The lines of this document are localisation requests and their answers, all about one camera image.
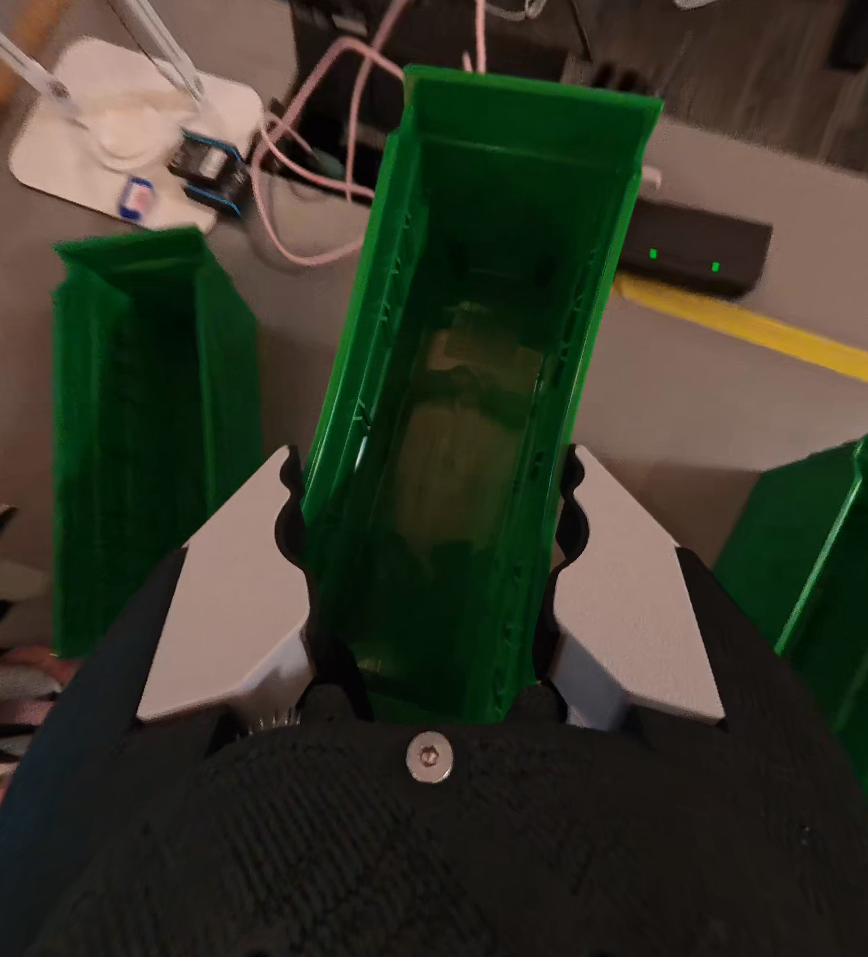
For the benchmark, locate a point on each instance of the green plastic bin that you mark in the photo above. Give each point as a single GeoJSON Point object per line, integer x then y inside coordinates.
{"type": "Point", "coordinates": [149, 448]}
{"type": "Point", "coordinates": [837, 598]}
{"type": "Point", "coordinates": [464, 374]}

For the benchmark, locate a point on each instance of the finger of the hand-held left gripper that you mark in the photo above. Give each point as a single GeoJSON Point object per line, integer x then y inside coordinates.
{"type": "Point", "coordinates": [0, 598]}

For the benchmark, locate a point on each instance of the person's left hand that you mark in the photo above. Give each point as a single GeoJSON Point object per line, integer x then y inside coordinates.
{"type": "Point", "coordinates": [15, 656]}

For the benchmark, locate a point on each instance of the small blue case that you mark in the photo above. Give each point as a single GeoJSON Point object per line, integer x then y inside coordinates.
{"type": "Point", "coordinates": [137, 198]}

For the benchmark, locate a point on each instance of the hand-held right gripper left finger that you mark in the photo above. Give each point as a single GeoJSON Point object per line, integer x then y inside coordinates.
{"type": "Point", "coordinates": [232, 598]}

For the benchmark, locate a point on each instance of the white document stand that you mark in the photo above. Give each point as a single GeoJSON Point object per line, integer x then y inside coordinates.
{"type": "Point", "coordinates": [45, 161]}

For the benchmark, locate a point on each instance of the black labelled box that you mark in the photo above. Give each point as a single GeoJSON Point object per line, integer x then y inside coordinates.
{"type": "Point", "coordinates": [325, 134]}

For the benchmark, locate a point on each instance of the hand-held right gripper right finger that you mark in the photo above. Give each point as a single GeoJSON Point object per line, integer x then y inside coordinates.
{"type": "Point", "coordinates": [628, 598]}

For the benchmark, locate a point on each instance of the black charger box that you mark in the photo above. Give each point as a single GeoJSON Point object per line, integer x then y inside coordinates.
{"type": "Point", "coordinates": [695, 243]}

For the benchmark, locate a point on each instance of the black box with blue edge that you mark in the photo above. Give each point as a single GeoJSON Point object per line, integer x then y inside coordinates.
{"type": "Point", "coordinates": [206, 172]}

